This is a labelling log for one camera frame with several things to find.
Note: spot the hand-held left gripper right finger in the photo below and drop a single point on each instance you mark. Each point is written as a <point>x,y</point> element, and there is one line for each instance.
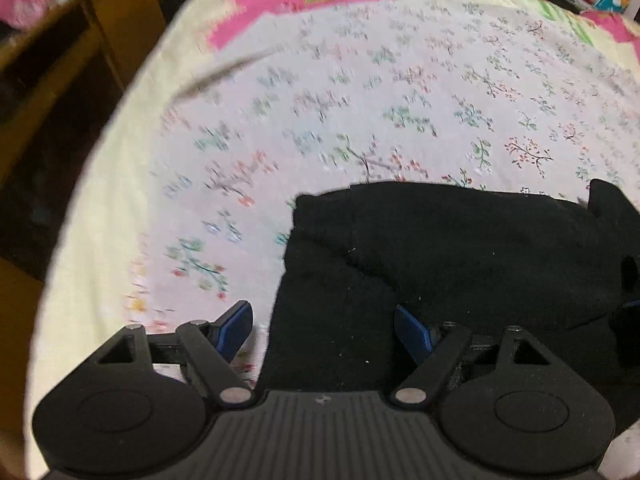
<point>412,332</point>

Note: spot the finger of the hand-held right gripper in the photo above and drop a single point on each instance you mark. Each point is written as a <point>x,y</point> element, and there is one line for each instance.
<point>617,205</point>
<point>631,285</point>

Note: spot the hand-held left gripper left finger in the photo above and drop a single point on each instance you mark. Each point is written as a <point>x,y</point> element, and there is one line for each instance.
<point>235,327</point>

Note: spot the black pants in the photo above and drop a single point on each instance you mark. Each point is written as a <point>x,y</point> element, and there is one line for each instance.
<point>450,260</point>

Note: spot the white floral bed sheet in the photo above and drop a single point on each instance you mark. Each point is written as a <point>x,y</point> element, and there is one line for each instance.
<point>400,110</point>

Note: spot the yellow printed blanket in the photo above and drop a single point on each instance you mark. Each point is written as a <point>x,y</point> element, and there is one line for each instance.
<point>165,80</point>

